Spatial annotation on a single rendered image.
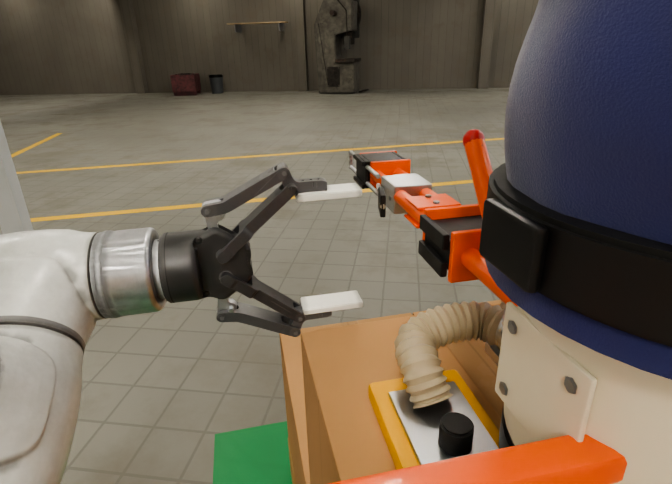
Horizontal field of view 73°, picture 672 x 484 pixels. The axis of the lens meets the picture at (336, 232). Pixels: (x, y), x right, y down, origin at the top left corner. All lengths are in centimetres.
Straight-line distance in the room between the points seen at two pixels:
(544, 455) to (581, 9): 22
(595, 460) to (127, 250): 40
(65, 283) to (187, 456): 137
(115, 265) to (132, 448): 146
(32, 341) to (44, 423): 7
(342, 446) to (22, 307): 30
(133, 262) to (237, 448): 136
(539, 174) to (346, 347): 38
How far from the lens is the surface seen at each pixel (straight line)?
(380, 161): 81
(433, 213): 55
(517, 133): 26
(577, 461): 29
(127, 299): 48
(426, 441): 44
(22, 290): 48
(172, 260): 47
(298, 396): 111
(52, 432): 43
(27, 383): 42
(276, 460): 172
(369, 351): 56
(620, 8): 22
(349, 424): 48
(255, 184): 46
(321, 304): 53
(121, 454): 189
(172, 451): 184
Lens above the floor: 128
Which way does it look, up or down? 22 degrees down
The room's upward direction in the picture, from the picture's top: 2 degrees counter-clockwise
